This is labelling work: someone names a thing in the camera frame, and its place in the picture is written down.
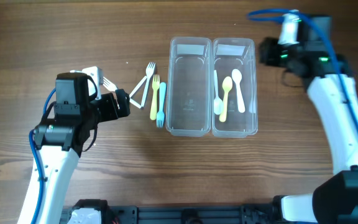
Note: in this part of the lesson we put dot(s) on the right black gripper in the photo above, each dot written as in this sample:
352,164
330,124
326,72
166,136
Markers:
268,51

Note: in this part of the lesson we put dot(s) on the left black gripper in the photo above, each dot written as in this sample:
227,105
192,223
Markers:
122,102

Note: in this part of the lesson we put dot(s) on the white fork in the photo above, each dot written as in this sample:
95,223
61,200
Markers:
109,85
149,72

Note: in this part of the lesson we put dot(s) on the yellow plastic spoon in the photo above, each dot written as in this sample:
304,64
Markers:
227,86

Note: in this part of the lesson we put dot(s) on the clear white spoon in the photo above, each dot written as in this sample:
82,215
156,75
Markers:
218,103

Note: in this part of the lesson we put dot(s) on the white fork crossing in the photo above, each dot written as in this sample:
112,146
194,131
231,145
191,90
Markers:
138,86

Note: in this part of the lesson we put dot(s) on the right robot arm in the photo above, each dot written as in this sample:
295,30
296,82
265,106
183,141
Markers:
304,48

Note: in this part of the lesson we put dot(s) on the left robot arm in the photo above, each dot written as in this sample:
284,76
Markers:
57,142

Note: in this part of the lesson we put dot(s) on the right clear plastic container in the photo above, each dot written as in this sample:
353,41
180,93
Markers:
230,54

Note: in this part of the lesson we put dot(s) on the clear plastic container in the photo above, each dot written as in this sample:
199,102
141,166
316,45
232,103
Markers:
189,87
230,54

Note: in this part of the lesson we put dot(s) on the left clear plastic container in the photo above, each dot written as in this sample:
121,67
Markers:
189,87

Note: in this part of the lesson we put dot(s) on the yellow plastic fork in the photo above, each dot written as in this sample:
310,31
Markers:
155,87

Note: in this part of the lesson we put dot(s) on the light blue plastic fork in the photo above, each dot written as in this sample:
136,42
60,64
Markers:
160,113

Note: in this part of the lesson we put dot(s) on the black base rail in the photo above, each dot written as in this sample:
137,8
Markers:
98,211

